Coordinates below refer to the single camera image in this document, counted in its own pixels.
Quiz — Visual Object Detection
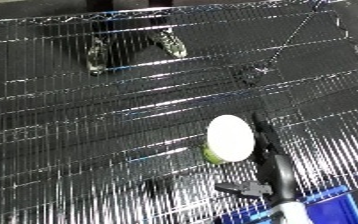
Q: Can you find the white paper cup green band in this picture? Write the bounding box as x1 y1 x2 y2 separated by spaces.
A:
200 114 258 166

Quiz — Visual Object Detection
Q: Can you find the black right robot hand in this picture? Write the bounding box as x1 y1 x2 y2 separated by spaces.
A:
214 111 300 205

